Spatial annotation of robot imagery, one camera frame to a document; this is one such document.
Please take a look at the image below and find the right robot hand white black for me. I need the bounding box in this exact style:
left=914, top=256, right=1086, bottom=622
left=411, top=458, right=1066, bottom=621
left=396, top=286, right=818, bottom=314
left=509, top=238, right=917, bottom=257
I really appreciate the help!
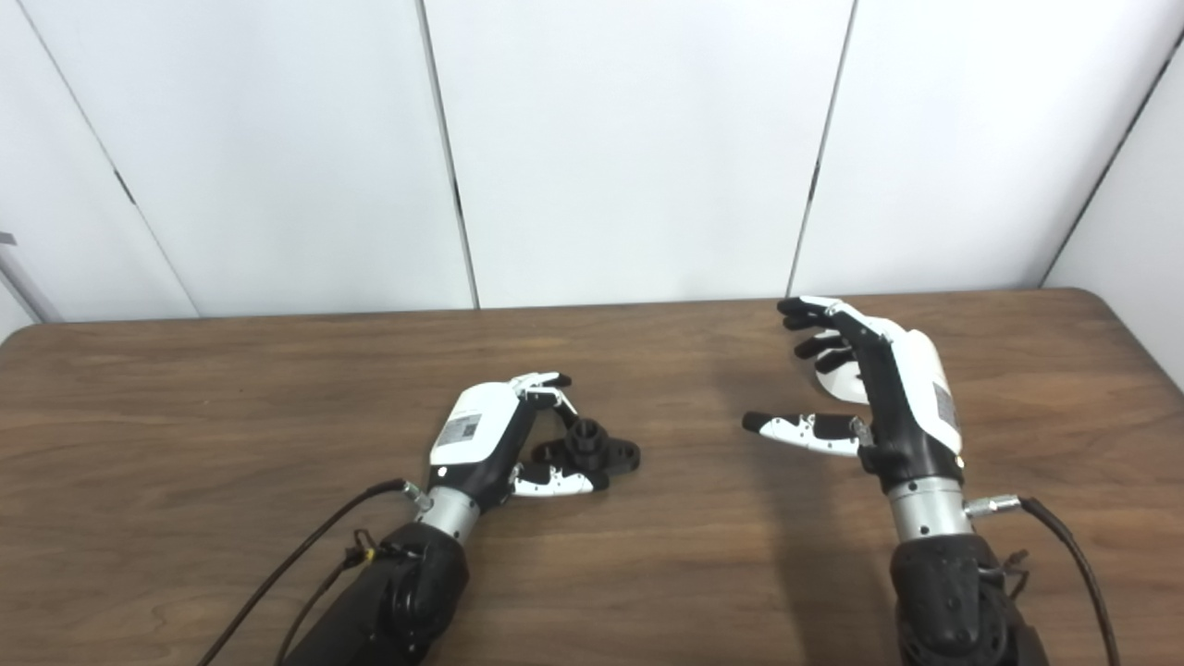
left=742, top=296, right=965, bottom=491

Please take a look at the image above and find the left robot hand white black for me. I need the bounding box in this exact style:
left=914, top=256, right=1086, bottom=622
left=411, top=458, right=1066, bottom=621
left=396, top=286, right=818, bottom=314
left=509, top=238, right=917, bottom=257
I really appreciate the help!
left=428, top=372, right=611, bottom=510

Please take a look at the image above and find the round white piece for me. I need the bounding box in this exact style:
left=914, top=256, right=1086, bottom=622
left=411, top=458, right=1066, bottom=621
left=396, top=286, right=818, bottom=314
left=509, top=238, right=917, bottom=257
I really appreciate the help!
left=812, top=347, right=875, bottom=405

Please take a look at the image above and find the black flanged holder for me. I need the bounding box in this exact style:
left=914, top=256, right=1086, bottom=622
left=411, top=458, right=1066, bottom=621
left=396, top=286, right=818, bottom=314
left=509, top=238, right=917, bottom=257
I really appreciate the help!
left=532, top=418, right=641, bottom=482

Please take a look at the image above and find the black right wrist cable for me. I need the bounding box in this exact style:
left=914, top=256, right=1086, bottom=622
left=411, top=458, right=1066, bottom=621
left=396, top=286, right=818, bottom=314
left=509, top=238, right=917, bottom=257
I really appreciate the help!
left=964, top=495, right=1120, bottom=666

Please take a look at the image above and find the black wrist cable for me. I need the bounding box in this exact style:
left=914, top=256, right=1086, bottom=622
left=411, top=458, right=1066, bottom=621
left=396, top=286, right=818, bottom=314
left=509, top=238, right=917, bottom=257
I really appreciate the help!
left=196, top=478, right=431, bottom=666
left=964, top=495, right=1120, bottom=666

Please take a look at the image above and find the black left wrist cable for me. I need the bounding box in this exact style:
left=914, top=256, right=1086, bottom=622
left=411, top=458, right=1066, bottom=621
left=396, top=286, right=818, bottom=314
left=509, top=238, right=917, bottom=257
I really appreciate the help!
left=196, top=478, right=431, bottom=666

